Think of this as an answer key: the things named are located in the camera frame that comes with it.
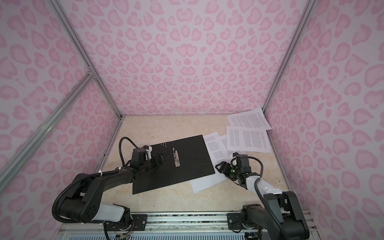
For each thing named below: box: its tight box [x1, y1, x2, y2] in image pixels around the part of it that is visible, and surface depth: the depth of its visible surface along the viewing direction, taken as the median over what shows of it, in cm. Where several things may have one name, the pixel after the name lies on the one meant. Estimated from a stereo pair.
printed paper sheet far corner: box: [226, 107, 273, 130], surface depth 120 cm
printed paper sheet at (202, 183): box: [189, 166, 227, 194], surface depth 89 cm
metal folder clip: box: [172, 147, 181, 168], surface depth 97 cm
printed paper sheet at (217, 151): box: [203, 131, 232, 174], surface depth 103 cm
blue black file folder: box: [132, 135, 216, 195], surface depth 97 cm
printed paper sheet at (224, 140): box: [219, 134, 238, 156], surface depth 106 cm
